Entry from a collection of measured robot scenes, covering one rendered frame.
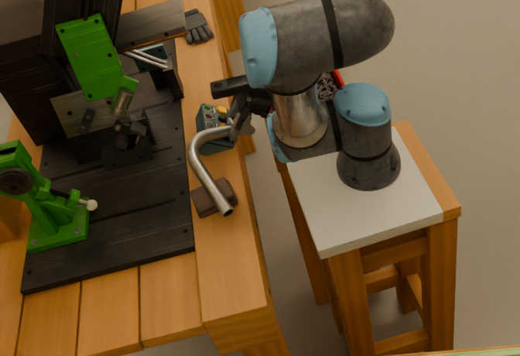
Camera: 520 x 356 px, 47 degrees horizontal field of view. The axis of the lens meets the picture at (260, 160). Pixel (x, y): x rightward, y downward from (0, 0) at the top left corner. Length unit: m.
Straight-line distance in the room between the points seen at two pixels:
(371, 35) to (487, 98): 2.10
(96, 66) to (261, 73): 0.75
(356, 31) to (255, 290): 0.62
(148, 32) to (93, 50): 0.18
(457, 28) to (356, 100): 2.18
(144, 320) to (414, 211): 0.63
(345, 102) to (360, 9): 0.41
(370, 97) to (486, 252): 1.23
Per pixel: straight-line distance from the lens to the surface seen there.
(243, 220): 1.39
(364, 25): 0.89
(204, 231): 1.40
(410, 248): 1.51
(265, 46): 0.88
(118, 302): 1.40
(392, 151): 1.39
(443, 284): 1.67
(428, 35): 3.38
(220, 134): 1.52
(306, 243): 1.97
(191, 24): 2.05
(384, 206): 1.38
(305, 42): 0.88
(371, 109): 1.26
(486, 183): 2.60
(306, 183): 1.44
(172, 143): 1.65
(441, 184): 1.46
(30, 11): 1.76
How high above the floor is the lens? 1.95
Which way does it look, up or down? 44 degrees down
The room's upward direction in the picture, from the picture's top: 17 degrees counter-clockwise
